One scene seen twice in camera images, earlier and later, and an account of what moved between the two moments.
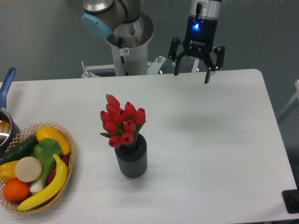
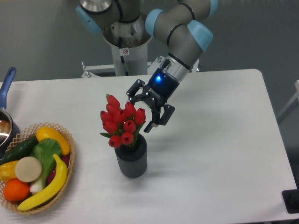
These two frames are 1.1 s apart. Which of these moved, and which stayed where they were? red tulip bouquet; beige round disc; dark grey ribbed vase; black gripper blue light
Moved: black gripper blue light
Stayed: dark grey ribbed vase; red tulip bouquet; beige round disc
